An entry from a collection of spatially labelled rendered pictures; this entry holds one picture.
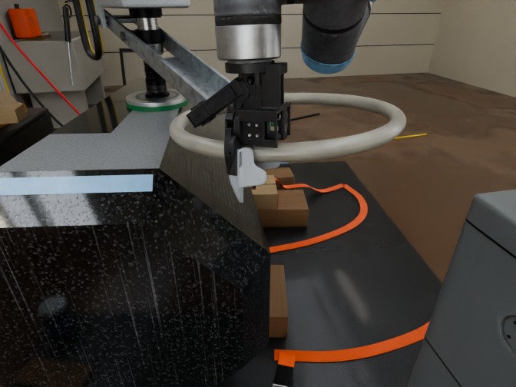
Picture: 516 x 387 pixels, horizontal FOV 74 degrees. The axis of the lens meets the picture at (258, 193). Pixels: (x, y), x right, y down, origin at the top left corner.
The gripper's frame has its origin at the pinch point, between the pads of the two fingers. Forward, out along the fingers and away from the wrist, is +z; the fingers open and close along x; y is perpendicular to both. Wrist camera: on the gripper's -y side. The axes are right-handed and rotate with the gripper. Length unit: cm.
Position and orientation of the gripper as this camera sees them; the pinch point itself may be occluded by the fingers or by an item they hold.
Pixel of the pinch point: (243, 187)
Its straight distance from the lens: 58.5
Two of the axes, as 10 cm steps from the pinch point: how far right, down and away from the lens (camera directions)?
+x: 3.5, -4.1, 8.4
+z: 0.4, 9.0, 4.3
